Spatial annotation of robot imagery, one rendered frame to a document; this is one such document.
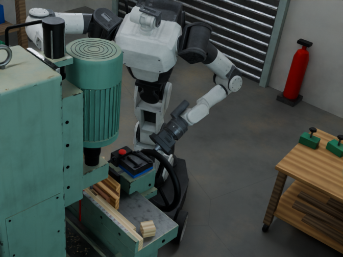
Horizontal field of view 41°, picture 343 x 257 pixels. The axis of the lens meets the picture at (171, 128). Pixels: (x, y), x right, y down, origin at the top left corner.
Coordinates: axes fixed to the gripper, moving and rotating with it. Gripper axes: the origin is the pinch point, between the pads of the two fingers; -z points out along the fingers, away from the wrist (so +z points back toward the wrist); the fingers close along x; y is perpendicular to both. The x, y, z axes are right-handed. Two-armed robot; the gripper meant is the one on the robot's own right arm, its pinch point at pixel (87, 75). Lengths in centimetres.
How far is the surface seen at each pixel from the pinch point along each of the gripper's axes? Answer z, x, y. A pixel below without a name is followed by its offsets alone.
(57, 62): -18.0, -29.5, -0.5
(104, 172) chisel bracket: -17.5, 14.8, 26.4
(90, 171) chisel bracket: -17.3, 7.8, 27.3
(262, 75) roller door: 94, 293, -74
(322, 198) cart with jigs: -42, 194, -5
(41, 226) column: -25, -8, 46
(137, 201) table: -26, 30, 31
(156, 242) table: -44, 26, 36
